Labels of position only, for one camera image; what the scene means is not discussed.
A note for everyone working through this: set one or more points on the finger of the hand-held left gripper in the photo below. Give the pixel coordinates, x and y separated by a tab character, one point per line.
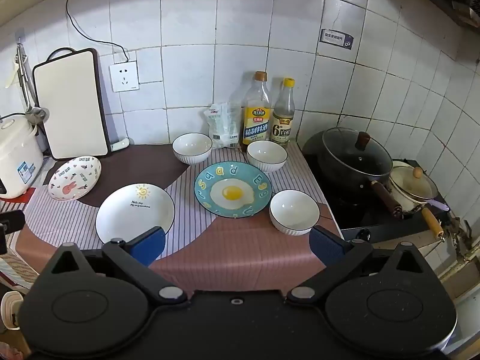
12	220

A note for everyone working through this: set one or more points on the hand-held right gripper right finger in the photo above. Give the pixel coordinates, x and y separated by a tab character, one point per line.
325	245

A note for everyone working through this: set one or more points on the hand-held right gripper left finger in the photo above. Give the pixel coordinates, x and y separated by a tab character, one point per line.
150	245

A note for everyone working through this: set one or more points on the white ribbed bowl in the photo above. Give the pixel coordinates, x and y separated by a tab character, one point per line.
294	210
192	148
267	155

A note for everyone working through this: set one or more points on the white sun print plate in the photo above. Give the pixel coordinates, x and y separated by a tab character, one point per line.
131	213

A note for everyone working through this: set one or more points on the black gas stove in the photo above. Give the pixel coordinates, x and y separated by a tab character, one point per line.
337	206

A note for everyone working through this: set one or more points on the white rice cooker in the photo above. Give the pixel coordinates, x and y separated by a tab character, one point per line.
17	153

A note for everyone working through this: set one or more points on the rabbit print plate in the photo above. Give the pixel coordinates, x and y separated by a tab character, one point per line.
75	178

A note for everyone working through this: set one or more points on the striped pink table cover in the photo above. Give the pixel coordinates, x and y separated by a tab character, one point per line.
232	243

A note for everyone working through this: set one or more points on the white plastic container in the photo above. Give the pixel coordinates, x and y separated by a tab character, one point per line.
11	309

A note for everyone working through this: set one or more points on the black wok with glass lid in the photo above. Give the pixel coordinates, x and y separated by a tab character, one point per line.
356	157

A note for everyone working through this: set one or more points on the blue egg print plate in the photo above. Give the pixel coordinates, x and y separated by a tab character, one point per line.
232	191

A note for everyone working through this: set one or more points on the white cutting board dark rim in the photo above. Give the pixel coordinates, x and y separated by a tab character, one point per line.
71	105

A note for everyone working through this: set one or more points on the yellow cap vinegar bottle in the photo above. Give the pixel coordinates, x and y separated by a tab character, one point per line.
283	120

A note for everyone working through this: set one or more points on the metal gas pipe valve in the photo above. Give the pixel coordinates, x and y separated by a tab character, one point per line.
463	236

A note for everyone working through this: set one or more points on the white plastic salt bag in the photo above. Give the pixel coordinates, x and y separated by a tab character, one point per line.
223	127

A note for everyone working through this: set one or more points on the hanging metal ladle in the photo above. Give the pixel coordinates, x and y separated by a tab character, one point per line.
26	82

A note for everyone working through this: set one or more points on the yellow label cooking wine bottle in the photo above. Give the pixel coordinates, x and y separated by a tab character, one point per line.
256	120

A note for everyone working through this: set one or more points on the white wall socket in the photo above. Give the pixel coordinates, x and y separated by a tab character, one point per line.
124	77

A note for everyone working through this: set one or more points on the blue white wall sticker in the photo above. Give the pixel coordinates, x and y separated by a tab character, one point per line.
336	39

